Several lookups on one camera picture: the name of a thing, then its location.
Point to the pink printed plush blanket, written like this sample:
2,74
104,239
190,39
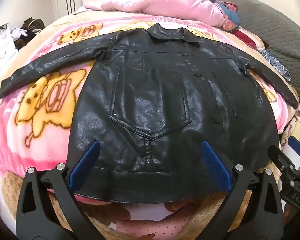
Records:
40,142

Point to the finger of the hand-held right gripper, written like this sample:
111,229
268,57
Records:
298,147
281,161

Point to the dark bag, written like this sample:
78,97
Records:
32,25

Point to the white drawer unit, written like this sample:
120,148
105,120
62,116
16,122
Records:
2,50

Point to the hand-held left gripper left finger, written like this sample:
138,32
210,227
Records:
85,165

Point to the red cloth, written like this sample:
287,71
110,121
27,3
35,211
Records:
247,38

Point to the lavender cloth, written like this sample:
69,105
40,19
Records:
18,33

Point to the pink quilt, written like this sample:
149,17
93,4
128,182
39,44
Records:
165,2

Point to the blue patterned cloth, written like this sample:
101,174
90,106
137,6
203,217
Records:
277,65

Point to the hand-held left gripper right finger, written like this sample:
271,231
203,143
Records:
216,165

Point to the blue floral cloth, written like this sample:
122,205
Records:
231,17

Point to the grey quilted bedspread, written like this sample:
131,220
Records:
272,30

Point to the black leather jacket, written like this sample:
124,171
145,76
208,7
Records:
150,105

